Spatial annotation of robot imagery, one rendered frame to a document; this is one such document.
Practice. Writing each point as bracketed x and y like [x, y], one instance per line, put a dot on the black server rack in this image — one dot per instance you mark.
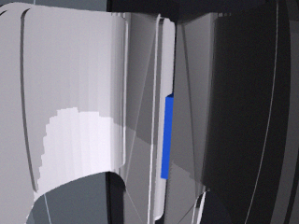
[98, 198]

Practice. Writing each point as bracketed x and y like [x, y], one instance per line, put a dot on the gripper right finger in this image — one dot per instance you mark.
[235, 122]

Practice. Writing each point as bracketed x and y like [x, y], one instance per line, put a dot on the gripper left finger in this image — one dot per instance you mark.
[82, 92]

